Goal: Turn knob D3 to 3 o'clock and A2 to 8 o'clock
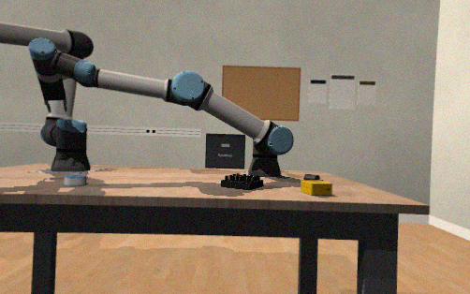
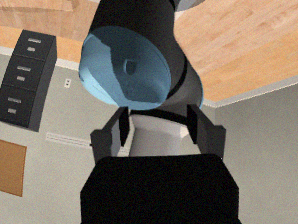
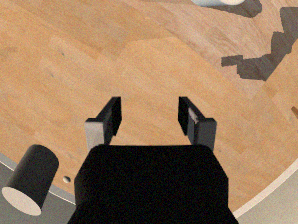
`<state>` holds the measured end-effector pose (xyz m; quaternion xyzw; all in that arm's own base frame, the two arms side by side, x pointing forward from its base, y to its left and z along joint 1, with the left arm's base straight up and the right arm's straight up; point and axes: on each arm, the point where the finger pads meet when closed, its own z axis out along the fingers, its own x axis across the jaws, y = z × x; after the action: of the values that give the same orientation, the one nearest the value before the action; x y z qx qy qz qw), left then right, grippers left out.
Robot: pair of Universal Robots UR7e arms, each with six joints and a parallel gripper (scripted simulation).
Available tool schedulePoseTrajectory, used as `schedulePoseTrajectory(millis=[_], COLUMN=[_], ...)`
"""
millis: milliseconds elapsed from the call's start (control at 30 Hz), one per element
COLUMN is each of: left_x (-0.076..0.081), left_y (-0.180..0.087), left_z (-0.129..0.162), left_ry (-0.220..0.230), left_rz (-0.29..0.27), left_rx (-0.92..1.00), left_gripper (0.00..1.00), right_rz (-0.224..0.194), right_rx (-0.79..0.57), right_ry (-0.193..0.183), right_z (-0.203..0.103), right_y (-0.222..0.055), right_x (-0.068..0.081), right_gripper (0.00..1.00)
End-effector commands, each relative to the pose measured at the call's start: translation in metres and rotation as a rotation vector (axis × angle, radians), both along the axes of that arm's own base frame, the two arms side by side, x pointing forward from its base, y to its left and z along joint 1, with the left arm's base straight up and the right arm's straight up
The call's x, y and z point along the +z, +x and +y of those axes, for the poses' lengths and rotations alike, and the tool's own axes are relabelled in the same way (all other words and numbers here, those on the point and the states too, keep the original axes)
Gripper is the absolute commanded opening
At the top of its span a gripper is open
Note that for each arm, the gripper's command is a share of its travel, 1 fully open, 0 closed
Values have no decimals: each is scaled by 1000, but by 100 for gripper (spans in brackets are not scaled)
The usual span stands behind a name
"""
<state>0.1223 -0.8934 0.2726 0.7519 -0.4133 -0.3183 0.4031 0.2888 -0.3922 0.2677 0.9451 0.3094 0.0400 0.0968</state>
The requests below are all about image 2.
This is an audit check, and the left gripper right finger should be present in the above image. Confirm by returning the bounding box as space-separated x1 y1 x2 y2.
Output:
186 104 226 161

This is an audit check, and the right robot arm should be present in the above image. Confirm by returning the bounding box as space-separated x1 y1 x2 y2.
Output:
78 0 204 156

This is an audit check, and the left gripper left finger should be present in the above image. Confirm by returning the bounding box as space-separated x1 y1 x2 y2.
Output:
90 107 130 165

